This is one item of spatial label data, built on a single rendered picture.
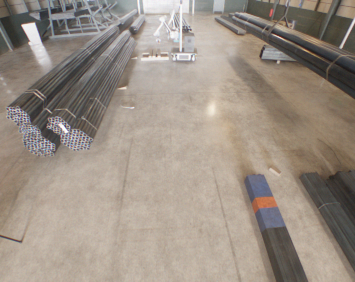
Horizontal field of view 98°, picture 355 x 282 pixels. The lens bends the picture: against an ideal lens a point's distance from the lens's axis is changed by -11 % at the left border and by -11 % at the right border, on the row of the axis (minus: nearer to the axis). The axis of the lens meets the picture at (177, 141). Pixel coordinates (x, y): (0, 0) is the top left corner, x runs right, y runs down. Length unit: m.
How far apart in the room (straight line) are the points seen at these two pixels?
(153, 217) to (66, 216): 1.11
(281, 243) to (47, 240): 2.61
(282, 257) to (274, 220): 0.38
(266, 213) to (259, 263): 0.53
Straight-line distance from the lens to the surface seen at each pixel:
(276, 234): 2.29
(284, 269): 2.21
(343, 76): 3.39
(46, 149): 3.40
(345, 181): 2.88
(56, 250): 2.54
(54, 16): 12.80
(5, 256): 2.88
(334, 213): 2.86
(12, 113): 3.01
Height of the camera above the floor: 2.10
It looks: 43 degrees down
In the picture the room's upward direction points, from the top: straight up
